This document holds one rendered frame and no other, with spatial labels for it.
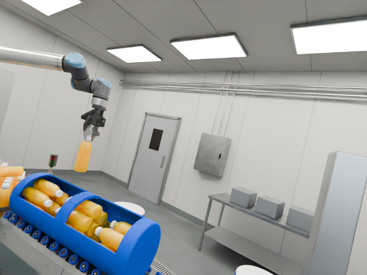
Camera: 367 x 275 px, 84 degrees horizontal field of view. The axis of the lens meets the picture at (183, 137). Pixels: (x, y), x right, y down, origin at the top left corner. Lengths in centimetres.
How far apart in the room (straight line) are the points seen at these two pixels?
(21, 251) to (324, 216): 142
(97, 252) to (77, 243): 13
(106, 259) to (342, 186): 90
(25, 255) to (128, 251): 67
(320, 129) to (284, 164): 82
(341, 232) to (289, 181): 349
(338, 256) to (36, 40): 597
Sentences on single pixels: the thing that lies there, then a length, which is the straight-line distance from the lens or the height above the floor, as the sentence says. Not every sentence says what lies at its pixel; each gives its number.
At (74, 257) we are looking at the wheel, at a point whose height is 97.
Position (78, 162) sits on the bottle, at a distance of 136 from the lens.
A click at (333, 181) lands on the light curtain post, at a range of 52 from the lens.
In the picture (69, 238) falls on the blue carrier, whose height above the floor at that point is 107.
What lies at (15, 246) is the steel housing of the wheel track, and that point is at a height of 86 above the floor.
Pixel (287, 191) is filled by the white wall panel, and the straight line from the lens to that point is 402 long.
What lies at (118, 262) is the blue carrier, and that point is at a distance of 102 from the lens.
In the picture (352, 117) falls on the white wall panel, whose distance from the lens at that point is 412.
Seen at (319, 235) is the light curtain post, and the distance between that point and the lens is 53.
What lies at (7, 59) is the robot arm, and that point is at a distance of 145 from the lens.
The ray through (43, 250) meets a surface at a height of 92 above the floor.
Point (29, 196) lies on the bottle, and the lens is 153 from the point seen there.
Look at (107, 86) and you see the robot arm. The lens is 133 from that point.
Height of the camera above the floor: 164
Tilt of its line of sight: 1 degrees up
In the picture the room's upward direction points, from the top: 14 degrees clockwise
